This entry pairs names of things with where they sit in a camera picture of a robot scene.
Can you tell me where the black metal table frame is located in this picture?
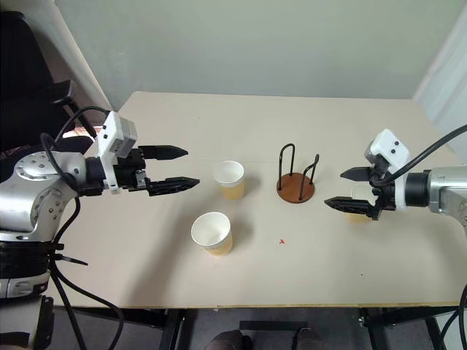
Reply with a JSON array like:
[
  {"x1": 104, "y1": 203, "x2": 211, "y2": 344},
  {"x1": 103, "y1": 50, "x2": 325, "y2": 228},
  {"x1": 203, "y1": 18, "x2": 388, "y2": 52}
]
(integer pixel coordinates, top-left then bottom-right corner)
[{"x1": 54, "y1": 305, "x2": 467, "y2": 350}]

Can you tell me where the dark rounded shape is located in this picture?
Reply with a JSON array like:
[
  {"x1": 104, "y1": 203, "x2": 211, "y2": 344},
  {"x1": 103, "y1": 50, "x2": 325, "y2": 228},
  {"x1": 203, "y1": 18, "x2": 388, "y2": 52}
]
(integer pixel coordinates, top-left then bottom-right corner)
[
  {"x1": 293, "y1": 327, "x2": 326, "y2": 350},
  {"x1": 207, "y1": 329, "x2": 253, "y2": 350}
]

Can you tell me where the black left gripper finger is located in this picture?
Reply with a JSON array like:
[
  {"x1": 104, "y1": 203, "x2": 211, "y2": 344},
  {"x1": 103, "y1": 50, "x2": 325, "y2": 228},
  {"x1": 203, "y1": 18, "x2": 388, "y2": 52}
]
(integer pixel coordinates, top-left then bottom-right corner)
[
  {"x1": 139, "y1": 144, "x2": 190, "y2": 162},
  {"x1": 145, "y1": 176, "x2": 201, "y2": 198}
]

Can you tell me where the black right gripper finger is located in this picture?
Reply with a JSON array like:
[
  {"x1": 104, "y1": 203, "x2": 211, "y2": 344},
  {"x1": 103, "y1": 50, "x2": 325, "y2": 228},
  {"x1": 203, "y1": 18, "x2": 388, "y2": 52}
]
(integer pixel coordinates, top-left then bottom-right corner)
[
  {"x1": 339, "y1": 166, "x2": 374, "y2": 182},
  {"x1": 323, "y1": 196, "x2": 379, "y2": 222}
]

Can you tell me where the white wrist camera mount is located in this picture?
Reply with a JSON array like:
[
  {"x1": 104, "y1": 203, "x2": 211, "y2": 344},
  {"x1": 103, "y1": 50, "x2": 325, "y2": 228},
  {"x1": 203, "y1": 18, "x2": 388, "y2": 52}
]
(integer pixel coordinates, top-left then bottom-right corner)
[
  {"x1": 96, "y1": 110, "x2": 138, "y2": 195},
  {"x1": 363, "y1": 128, "x2": 412, "y2": 211}
]

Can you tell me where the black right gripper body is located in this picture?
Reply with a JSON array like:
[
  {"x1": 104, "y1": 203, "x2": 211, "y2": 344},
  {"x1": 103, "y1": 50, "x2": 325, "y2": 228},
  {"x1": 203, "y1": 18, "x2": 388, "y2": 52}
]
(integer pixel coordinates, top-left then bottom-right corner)
[{"x1": 368, "y1": 155, "x2": 398, "y2": 220}]

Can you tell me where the black zip tie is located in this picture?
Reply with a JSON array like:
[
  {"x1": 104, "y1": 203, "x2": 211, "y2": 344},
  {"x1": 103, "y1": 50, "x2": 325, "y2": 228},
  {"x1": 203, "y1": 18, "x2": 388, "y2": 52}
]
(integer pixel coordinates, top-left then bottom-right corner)
[{"x1": 46, "y1": 243, "x2": 89, "y2": 268}]

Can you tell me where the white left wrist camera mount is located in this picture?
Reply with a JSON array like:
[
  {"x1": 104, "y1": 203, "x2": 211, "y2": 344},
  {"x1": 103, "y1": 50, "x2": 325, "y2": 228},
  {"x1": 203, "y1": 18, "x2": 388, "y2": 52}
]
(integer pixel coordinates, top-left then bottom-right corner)
[{"x1": 96, "y1": 110, "x2": 138, "y2": 195}]

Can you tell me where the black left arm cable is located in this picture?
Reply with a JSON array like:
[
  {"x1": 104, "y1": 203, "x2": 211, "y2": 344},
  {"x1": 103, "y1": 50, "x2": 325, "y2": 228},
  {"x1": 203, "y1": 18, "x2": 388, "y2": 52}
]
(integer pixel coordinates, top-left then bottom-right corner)
[{"x1": 39, "y1": 105, "x2": 127, "y2": 350}]

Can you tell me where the black hanging cable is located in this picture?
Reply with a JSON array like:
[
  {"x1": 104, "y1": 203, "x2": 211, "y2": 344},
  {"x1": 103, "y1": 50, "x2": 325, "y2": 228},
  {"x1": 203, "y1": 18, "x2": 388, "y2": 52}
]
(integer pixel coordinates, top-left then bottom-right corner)
[{"x1": 439, "y1": 289, "x2": 467, "y2": 350}]

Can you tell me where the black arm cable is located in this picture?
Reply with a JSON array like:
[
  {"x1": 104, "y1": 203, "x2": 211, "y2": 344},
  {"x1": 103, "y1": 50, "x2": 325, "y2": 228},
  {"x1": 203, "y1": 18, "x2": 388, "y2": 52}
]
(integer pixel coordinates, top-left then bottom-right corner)
[
  {"x1": 39, "y1": 105, "x2": 127, "y2": 350},
  {"x1": 370, "y1": 124, "x2": 467, "y2": 187}
]

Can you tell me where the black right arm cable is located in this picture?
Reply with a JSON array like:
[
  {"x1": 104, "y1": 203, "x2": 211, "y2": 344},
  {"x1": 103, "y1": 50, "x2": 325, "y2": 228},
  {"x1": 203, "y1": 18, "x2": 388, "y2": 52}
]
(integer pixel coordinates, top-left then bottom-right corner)
[{"x1": 370, "y1": 124, "x2": 467, "y2": 187}]

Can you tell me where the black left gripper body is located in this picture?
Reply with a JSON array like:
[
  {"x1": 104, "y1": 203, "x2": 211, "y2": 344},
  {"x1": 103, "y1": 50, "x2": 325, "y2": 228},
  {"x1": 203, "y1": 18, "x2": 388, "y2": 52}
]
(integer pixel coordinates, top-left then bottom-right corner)
[{"x1": 112, "y1": 147, "x2": 154, "y2": 193}]

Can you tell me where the brown wire cup holder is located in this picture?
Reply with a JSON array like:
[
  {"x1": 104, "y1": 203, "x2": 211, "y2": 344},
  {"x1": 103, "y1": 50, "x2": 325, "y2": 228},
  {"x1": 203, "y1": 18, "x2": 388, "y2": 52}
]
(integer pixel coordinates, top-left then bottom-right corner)
[{"x1": 275, "y1": 143, "x2": 321, "y2": 204}]

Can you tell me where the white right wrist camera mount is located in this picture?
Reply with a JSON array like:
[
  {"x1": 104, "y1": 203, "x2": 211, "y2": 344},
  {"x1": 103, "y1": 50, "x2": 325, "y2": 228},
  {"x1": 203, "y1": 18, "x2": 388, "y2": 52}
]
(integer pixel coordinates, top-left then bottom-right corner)
[{"x1": 363, "y1": 128, "x2": 412, "y2": 211}]

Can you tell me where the white and tan paper cup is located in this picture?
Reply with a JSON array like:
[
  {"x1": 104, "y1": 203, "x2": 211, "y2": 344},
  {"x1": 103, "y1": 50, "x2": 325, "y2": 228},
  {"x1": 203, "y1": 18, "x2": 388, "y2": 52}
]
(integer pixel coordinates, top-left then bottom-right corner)
[
  {"x1": 212, "y1": 160, "x2": 247, "y2": 201},
  {"x1": 345, "y1": 184, "x2": 377, "y2": 225},
  {"x1": 190, "y1": 211, "x2": 234, "y2": 258}
]

